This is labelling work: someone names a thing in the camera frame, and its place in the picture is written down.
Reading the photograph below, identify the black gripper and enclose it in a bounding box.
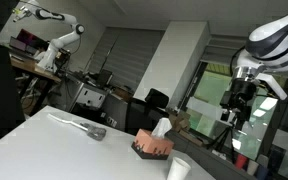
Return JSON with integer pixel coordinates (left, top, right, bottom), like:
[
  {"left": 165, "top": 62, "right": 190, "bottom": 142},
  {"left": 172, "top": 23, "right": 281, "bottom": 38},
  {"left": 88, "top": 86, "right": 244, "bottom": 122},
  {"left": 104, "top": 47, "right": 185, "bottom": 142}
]
[{"left": 219, "top": 77, "right": 258, "bottom": 132}]

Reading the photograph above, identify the white tissue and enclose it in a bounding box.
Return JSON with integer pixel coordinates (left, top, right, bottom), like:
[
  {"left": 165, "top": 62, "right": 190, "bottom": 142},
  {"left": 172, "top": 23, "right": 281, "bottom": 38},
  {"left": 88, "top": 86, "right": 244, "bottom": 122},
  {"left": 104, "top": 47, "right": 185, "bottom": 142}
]
[{"left": 150, "top": 117, "right": 173, "bottom": 140}]

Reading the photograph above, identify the large cardboard box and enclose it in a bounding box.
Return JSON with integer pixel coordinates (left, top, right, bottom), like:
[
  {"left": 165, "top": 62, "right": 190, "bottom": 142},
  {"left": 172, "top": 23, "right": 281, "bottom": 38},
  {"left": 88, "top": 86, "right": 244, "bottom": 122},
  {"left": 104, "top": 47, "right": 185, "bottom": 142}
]
[{"left": 168, "top": 112, "right": 192, "bottom": 135}]

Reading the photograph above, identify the orange tissue box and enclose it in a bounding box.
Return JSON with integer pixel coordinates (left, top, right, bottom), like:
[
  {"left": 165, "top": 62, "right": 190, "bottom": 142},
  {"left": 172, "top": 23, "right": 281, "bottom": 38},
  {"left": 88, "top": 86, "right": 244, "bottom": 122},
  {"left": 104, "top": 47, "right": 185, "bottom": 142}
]
[{"left": 131, "top": 129, "right": 175, "bottom": 161}]

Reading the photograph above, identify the black tripod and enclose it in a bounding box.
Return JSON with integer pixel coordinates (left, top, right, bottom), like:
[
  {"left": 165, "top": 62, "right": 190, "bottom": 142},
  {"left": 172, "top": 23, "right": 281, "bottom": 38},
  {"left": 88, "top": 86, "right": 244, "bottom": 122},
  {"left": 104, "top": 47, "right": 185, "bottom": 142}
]
[{"left": 210, "top": 126, "right": 237, "bottom": 161}]

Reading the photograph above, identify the red cup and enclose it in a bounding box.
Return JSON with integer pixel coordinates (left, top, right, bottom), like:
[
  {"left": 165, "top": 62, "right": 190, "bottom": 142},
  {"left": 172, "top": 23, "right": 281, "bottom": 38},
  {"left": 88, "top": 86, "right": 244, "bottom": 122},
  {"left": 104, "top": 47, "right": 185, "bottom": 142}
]
[{"left": 234, "top": 153, "right": 249, "bottom": 170}]

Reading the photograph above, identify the long grey low cabinet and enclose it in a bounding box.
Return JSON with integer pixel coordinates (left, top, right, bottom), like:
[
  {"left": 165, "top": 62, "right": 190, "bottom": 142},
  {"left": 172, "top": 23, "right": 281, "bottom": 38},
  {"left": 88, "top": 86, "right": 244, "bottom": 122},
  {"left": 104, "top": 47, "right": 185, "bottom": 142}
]
[{"left": 166, "top": 129, "right": 257, "bottom": 180}]

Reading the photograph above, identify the white cup by window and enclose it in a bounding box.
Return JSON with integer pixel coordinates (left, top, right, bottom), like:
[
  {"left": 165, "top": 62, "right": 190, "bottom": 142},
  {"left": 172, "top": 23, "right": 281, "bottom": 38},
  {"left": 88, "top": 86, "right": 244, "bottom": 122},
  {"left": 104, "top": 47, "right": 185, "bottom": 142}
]
[{"left": 246, "top": 159, "right": 260, "bottom": 176}]

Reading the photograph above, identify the blue cup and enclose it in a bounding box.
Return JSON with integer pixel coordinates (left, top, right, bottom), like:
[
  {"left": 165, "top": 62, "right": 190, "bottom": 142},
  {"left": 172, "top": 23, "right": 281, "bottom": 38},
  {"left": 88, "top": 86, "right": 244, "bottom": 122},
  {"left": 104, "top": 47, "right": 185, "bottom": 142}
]
[{"left": 255, "top": 164, "right": 270, "bottom": 180}]

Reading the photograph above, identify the white paper cup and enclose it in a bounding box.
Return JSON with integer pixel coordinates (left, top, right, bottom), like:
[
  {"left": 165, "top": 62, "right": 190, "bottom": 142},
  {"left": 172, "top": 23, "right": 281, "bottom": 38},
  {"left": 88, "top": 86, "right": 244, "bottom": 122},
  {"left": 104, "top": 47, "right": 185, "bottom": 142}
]
[{"left": 166, "top": 156, "right": 192, "bottom": 180}]

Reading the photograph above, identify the black office chair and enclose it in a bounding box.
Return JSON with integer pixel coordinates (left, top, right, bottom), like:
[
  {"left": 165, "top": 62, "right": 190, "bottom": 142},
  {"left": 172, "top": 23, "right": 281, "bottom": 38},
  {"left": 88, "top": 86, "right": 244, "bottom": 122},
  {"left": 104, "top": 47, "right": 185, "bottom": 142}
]
[{"left": 144, "top": 87, "right": 170, "bottom": 110}]

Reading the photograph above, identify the grey metal cabinet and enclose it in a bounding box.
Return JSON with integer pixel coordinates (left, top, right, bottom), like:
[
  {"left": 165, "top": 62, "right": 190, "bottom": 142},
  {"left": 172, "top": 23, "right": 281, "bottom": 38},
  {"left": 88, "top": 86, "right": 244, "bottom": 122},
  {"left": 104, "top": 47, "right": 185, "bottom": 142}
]
[{"left": 65, "top": 79, "right": 109, "bottom": 110}]

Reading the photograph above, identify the wooden desk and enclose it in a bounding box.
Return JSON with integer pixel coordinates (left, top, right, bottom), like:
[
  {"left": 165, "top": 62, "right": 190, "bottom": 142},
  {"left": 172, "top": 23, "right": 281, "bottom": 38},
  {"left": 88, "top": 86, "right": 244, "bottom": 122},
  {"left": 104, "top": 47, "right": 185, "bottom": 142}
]
[{"left": 9, "top": 54, "right": 62, "bottom": 84}]

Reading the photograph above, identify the dark monitor screen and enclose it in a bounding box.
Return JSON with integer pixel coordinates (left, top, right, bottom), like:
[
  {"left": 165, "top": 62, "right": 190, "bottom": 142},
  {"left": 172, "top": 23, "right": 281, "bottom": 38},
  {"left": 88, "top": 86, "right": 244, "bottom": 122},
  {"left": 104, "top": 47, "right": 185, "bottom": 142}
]
[{"left": 9, "top": 28, "right": 49, "bottom": 56}]

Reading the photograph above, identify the black partition panel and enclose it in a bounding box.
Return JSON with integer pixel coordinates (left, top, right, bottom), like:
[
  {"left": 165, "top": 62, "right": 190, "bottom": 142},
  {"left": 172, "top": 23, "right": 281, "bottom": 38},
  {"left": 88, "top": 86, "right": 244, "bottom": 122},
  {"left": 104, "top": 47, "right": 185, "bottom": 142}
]
[{"left": 0, "top": 0, "right": 27, "bottom": 149}]

